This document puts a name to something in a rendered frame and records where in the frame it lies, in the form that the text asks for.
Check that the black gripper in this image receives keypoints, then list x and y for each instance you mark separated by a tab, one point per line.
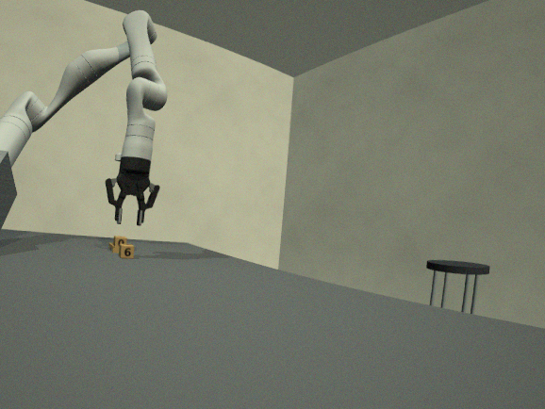
133	179

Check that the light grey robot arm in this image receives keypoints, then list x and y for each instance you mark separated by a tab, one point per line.
16	128

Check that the tan cube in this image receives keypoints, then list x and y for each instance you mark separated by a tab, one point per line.
119	240
126	251

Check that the tan rectangular tray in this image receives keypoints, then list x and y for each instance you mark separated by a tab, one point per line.
114	249

